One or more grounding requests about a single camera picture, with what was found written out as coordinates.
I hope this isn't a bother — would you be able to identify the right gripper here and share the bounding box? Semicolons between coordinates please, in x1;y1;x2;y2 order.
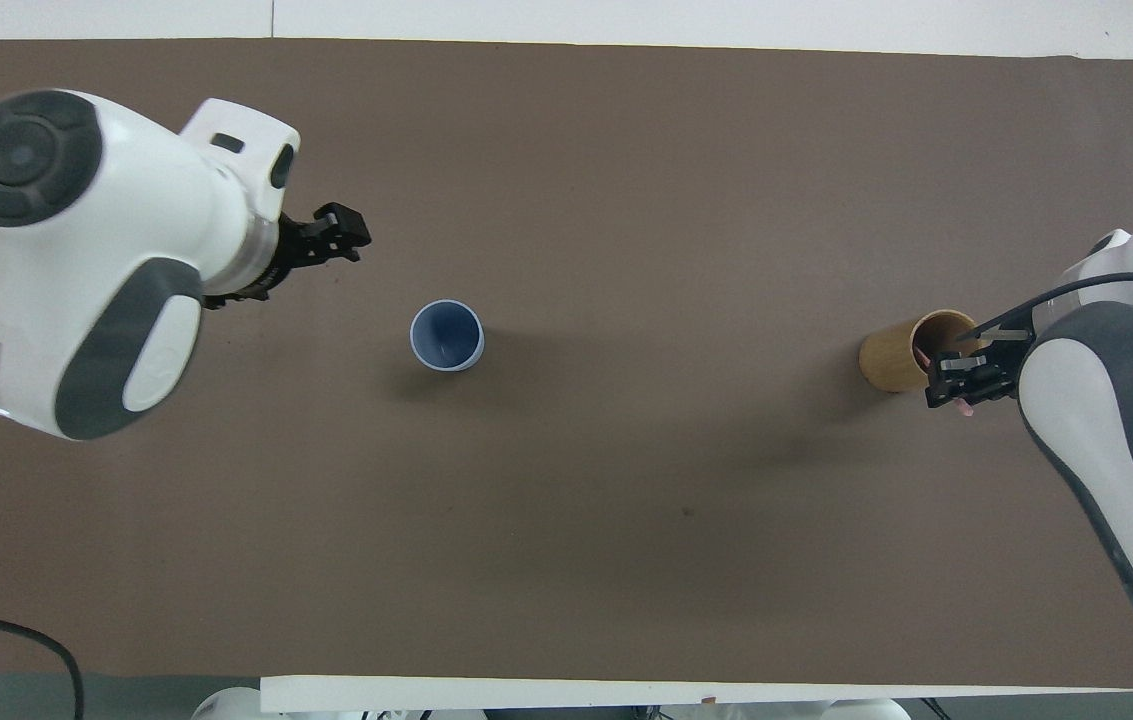
925;320;1035;410

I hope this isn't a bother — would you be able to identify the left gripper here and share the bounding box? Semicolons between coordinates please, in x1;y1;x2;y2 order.
203;202;373;309

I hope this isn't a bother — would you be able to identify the pink chopstick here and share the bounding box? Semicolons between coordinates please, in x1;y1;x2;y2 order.
914;340;976;418

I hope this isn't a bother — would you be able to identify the wooden cup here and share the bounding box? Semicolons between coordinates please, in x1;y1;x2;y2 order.
859;309;983;394

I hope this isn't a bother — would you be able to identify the blue cup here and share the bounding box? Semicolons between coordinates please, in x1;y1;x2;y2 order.
410;299;486;373

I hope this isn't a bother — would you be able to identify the black cable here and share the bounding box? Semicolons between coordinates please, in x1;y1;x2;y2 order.
0;607;86;720
970;272;1133;337

